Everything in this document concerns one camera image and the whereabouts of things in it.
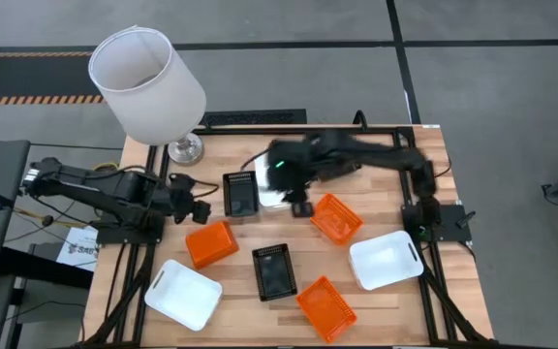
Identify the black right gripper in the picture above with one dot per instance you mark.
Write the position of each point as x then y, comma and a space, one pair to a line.
286, 172

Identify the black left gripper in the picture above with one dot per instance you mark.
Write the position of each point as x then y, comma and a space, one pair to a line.
181, 196

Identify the orange plastic basket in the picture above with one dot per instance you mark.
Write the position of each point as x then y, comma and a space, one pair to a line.
211, 244
326, 310
336, 219

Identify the white plastic basket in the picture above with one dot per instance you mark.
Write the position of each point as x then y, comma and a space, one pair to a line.
269, 199
183, 295
384, 262

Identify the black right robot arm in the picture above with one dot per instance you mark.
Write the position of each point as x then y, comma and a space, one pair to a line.
385, 157

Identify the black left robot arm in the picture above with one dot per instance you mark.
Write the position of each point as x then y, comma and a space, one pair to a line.
124, 191

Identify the black floor vent grille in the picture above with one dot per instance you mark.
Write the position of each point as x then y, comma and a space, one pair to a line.
255, 117

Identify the white printed paper sheet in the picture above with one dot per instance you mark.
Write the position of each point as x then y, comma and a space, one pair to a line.
80, 249

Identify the white shade table lamp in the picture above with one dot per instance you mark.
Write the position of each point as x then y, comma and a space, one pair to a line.
148, 92

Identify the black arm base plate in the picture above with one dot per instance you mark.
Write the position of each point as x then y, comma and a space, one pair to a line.
451, 225
129, 235

